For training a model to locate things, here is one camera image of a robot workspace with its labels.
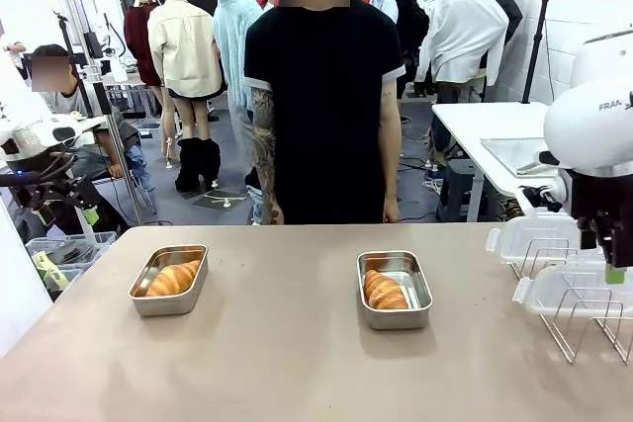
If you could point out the person in black t-shirt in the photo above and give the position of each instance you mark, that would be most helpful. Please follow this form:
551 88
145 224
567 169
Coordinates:
321 106

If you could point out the dark blue stool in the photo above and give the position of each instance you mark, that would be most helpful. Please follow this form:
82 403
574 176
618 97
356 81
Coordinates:
457 185

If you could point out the person's left hand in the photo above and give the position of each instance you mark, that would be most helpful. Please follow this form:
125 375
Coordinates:
391 212

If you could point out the person in grey hoodie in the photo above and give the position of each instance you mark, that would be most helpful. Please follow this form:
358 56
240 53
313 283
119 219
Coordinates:
118 145

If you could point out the yellow-green plastic piece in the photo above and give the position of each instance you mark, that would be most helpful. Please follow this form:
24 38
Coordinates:
47 271

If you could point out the golden croissant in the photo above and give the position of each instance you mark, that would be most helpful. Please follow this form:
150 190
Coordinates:
173 279
386 291

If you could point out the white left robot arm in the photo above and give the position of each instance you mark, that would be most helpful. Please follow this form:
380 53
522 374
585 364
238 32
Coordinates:
29 133

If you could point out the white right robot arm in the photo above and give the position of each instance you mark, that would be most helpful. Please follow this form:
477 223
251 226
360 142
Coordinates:
593 115

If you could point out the person's tattooed right forearm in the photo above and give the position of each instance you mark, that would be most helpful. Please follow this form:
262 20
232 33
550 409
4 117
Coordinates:
267 180

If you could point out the clear plastic storage bin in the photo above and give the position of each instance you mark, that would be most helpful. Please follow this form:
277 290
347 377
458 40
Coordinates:
59 244
71 276

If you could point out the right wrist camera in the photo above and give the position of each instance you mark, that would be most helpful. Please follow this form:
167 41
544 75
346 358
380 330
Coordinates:
541 197

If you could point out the black light stand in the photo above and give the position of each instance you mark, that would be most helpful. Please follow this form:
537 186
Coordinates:
541 26

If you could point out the mannequin in white shirt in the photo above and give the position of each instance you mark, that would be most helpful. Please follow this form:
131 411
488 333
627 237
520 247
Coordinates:
465 31

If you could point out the seated person in white shirt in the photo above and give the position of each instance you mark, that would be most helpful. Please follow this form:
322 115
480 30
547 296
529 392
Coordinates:
64 98

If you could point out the mannequin in maroon dress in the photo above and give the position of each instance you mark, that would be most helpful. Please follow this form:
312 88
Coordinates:
137 41

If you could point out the white side table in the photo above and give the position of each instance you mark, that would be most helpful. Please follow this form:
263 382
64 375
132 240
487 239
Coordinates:
470 120

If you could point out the white side panel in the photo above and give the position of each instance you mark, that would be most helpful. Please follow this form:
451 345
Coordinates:
20 288

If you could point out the aluminium frame post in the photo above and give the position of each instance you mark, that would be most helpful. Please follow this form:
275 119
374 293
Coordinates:
116 145

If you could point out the mannequin in dark coat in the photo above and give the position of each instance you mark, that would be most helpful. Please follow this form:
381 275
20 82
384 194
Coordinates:
510 12

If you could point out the black tripod stand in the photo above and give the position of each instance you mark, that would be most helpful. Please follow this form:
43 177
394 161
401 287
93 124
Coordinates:
69 54

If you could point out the person's left forearm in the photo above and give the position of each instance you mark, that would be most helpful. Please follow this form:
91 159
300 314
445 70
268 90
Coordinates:
390 170

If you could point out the rectangular stainless steel container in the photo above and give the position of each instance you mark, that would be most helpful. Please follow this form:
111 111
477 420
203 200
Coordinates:
395 320
165 307

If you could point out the mannequin in cream jacket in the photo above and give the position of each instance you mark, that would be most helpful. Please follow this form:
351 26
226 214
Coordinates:
182 46

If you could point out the mannequin in light blue sweater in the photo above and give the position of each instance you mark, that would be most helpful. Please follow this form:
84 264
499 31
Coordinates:
230 46

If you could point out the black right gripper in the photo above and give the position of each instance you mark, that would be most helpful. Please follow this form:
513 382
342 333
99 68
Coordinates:
603 194

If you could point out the black boots on stand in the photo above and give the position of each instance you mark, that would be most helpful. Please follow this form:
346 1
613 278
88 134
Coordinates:
198 162

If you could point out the mannequin in black jacket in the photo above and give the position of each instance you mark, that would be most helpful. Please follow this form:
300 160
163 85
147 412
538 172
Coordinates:
411 22

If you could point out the mannequin floor stand base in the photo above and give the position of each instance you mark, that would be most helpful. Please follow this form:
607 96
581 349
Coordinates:
220 200

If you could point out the clear plastic snap lid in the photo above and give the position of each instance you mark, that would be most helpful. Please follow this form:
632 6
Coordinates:
569 288
529 239

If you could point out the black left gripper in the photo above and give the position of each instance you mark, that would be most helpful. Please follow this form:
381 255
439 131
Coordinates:
52 192

